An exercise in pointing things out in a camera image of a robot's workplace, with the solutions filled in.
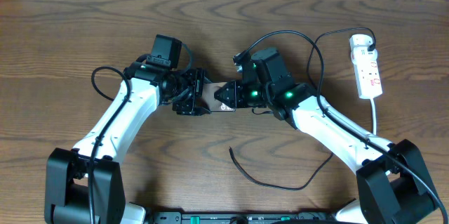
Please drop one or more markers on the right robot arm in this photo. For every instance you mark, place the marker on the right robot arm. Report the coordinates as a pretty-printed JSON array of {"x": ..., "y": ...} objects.
[{"x": 394, "y": 185}]

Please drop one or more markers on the white USB charger plug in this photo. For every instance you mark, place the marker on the white USB charger plug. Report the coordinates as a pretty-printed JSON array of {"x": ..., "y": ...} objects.
[{"x": 362, "y": 44}]

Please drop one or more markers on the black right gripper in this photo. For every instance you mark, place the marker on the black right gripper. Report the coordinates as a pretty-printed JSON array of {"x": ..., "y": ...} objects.
[{"x": 234, "y": 88}]

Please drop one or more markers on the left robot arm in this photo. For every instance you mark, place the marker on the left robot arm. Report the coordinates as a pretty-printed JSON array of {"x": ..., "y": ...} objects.
[{"x": 84, "y": 184}]

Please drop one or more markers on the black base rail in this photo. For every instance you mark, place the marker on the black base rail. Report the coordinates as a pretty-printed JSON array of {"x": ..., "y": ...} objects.
[{"x": 169, "y": 217}]

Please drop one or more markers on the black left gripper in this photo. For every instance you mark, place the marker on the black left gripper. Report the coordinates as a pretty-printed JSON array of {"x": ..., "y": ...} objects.
[{"x": 193, "y": 91}]

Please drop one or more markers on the white power strip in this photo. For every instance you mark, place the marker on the white power strip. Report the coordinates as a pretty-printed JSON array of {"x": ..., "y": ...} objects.
[{"x": 366, "y": 72}]

